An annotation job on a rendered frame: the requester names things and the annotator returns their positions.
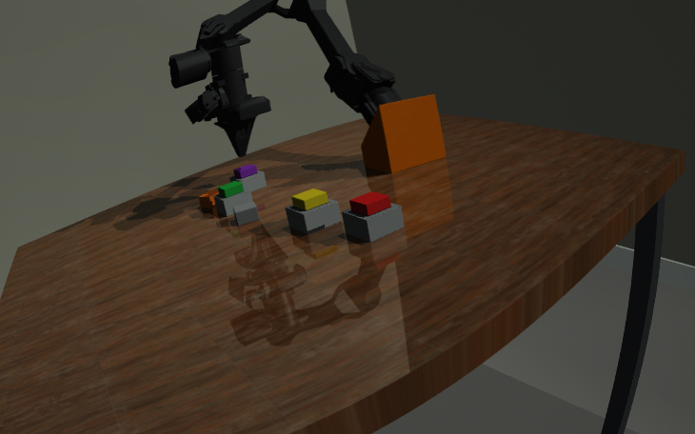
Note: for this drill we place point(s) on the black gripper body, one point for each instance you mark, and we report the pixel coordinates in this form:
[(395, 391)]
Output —
[(240, 105)]

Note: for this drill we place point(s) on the yellow button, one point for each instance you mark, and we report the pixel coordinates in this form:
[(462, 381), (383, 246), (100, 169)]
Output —
[(312, 210)]

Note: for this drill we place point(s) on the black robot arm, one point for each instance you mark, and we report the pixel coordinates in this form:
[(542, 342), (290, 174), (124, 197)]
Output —
[(357, 82)]

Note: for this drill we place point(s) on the red button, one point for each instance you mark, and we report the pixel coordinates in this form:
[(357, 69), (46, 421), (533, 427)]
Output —
[(372, 216)]

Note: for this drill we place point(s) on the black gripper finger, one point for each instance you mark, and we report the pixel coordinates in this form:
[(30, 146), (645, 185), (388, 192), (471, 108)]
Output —
[(241, 131), (219, 124)]

